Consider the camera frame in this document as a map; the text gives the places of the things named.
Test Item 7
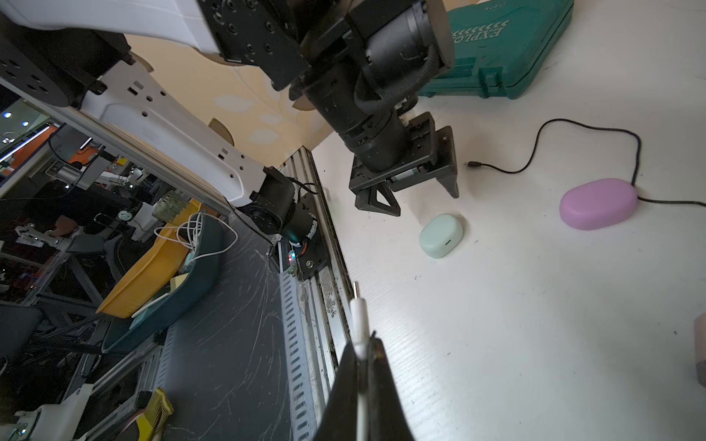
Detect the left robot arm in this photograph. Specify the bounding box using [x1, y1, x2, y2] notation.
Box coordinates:
[1, 1, 455, 245]

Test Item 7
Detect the white charging cable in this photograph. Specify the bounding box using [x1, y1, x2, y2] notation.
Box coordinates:
[350, 280, 371, 441]

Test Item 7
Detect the black charging cable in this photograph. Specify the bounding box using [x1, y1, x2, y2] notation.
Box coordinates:
[465, 118, 706, 209]

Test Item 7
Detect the dark green tray outside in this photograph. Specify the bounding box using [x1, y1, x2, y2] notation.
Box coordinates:
[102, 217, 225, 354]

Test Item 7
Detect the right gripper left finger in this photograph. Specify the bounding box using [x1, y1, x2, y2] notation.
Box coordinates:
[314, 343, 359, 441]

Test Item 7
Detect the green tool case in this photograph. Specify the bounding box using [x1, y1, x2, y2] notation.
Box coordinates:
[419, 0, 575, 99]

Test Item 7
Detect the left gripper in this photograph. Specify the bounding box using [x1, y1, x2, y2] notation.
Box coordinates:
[290, 1, 460, 217]

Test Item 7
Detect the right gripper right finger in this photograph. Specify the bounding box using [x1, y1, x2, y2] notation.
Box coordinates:
[366, 334, 414, 440]

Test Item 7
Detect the yellow tray outside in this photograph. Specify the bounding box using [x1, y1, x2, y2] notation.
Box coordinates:
[97, 200, 202, 319]

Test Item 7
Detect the mint earbud case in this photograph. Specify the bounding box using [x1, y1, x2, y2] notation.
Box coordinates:
[418, 213, 463, 259]

